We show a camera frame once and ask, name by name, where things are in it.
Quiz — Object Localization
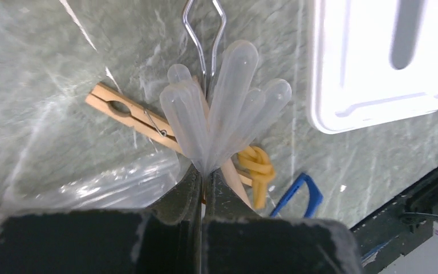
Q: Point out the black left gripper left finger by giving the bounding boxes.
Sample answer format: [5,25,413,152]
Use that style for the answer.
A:
[0,167,201,273]

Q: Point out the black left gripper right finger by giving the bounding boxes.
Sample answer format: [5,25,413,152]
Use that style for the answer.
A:
[203,170,364,273]

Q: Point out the yellow rubber tubing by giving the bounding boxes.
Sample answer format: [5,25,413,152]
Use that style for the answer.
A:
[238,146,276,209]

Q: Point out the blue safety glasses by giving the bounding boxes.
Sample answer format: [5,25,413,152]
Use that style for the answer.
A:
[270,173,324,219]

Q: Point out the wooden test tube clamp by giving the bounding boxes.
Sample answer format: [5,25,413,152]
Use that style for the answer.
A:
[85,83,252,207]

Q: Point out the bag of plastic pipettes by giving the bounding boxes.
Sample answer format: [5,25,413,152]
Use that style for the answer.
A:
[0,41,291,222]

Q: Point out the metal wire tube holder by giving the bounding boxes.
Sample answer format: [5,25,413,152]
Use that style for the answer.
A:
[181,0,227,91]

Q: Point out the white bin lid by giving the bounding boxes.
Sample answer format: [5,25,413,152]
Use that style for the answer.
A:
[307,1,438,134]

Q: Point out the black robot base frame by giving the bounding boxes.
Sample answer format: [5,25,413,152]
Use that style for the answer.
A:
[351,167,438,273]

